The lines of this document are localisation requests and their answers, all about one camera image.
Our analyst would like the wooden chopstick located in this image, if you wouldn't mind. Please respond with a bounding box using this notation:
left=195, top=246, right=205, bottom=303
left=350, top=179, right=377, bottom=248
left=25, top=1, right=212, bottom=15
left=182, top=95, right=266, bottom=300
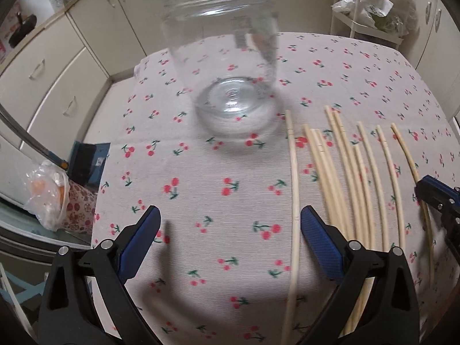
left=310, top=128, right=364, bottom=331
left=332, top=111, right=368, bottom=247
left=302, top=124, right=360, bottom=335
left=323, top=105, right=371, bottom=324
left=391, top=122, right=434, bottom=286
left=357, top=122, right=390, bottom=251
left=376, top=125, right=406, bottom=251
left=280, top=110, right=301, bottom=345
left=354, top=145, right=376, bottom=249

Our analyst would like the clear glass jar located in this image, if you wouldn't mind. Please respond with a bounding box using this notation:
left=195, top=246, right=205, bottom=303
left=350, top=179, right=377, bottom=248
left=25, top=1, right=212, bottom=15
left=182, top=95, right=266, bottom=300
left=161, top=0, right=278, bottom=136

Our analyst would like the floral trash bin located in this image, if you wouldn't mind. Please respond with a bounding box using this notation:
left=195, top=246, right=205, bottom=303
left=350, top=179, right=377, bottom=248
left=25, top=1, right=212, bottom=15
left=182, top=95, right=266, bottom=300
left=24, top=160, right=97, bottom=234

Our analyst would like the blue dustpan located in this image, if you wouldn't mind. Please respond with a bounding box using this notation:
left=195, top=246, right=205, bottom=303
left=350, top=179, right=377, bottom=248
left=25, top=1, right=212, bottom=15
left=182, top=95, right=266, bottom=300
left=67, top=141, right=111, bottom=192

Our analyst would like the cherry print tablecloth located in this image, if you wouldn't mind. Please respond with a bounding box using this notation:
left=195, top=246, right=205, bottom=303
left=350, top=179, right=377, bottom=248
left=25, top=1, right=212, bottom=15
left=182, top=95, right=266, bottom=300
left=88, top=33, right=459, bottom=344

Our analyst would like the white rolling cart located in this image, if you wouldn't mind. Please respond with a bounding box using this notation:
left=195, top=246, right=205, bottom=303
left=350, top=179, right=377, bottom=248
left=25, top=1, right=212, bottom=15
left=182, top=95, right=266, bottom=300
left=330, top=0, right=418, bottom=47

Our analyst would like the black wok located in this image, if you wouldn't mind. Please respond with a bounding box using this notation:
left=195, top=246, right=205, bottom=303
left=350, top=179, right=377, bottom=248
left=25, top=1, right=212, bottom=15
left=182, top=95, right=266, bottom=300
left=9, top=12, right=37, bottom=48

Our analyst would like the blue handled mop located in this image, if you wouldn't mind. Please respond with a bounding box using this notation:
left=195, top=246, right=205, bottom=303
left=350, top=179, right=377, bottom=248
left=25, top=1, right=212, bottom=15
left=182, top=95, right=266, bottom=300
left=0, top=103, right=70, bottom=170

